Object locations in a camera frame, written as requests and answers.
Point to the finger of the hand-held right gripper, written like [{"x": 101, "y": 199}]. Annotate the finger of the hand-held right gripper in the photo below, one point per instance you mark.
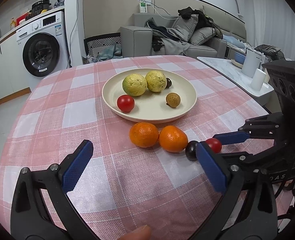
[
  {"x": 232, "y": 137},
  {"x": 247, "y": 158}
]

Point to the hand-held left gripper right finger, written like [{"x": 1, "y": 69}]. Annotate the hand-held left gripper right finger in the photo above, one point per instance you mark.
[{"x": 210, "y": 167}]

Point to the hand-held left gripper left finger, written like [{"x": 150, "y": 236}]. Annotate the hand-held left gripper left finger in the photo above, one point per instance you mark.
[{"x": 77, "y": 165}]

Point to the red tomato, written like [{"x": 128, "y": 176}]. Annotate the red tomato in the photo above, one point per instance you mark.
[
  {"x": 214, "y": 145},
  {"x": 125, "y": 103}
]

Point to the brown longan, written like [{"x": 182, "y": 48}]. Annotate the brown longan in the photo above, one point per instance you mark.
[{"x": 173, "y": 100}]

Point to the cream round plate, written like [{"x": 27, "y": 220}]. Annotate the cream round plate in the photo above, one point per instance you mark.
[{"x": 150, "y": 111}]

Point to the dark grape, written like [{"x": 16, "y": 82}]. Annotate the dark grape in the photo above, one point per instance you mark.
[
  {"x": 169, "y": 83},
  {"x": 191, "y": 150}
]

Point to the yellow guava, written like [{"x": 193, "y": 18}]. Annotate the yellow guava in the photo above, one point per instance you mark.
[{"x": 156, "y": 80}]

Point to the green-yellow guava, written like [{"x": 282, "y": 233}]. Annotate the green-yellow guava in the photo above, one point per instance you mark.
[{"x": 134, "y": 85}]

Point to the person's left hand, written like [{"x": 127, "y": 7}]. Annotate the person's left hand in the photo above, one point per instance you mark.
[{"x": 137, "y": 233}]

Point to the dark grape on table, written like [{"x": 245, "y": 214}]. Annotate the dark grape on table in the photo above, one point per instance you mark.
[{"x": 191, "y": 150}]

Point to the pink checked tablecloth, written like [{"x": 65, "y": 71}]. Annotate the pink checked tablecloth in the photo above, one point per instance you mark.
[{"x": 112, "y": 180}]

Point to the white cup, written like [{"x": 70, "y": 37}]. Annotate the white cup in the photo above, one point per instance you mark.
[{"x": 258, "y": 80}]

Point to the orange tangerine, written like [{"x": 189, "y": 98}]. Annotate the orange tangerine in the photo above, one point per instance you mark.
[
  {"x": 173, "y": 138},
  {"x": 143, "y": 134}
]

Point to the dark puffy jacket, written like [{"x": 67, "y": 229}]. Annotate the dark puffy jacket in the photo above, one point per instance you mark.
[{"x": 270, "y": 51}]

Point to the white kettle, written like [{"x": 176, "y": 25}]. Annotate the white kettle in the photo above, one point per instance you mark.
[{"x": 251, "y": 62}]

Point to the marble top coffee table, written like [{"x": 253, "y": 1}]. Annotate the marble top coffee table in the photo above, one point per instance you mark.
[{"x": 225, "y": 70}]

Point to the light blue cushion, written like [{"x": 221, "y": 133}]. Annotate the light blue cushion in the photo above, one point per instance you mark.
[{"x": 233, "y": 41}]

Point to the small grey pillow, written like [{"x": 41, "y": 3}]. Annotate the small grey pillow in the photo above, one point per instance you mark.
[{"x": 203, "y": 35}]

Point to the grey blanket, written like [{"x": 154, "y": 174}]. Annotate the grey blanket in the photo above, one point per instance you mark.
[{"x": 175, "y": 42}]

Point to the teal cloth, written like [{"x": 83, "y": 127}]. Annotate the teal cloth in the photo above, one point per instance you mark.
[{"x": 110, "y": 52}]

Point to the large grey pillow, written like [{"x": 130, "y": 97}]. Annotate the large grey pillow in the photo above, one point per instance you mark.
[{"x": 185, "y": 27}]

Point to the white kitchen counter cabinet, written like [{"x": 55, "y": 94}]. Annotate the white kitchen counter cabinet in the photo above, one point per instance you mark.
[{"x": 2, "y": 70}]

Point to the white washing machine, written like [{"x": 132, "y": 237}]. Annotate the white washing machine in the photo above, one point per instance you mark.
[{"x": 42, "y": 47}]

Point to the zigzag patterned basket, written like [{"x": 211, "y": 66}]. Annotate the zigzag patterned basket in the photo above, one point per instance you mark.
[{"x": 102, "y": 42}]

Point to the black clothes pile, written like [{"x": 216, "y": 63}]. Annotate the black clothes pile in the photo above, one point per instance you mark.
[{"x": 200, "y": 15}]

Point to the black jacket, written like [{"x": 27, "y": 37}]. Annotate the black jacket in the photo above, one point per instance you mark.
[{"x": 157, "y": 32}]

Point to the grey sofa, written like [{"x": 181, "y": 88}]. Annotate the grey sofa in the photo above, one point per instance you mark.
[{"x": 135, "y": 40}]

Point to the red box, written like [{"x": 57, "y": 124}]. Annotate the red box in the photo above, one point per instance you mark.
[{"x": 22, "y": 19}]

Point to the yellow bottle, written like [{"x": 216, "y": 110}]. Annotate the yellow bottle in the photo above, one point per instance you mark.
[{"x": 12, "y": 23}]

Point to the black rice cooker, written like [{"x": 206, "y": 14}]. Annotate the black rice cooker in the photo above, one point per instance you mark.
[{"x": 41, "y": 7}]

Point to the grey bag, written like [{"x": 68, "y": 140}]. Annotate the grey bag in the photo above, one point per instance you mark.
[{"x": 58, "y": 3}]

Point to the white wall device green label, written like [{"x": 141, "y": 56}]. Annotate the white wall device green label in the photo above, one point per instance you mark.
[{"x": 143, "y": 6}]

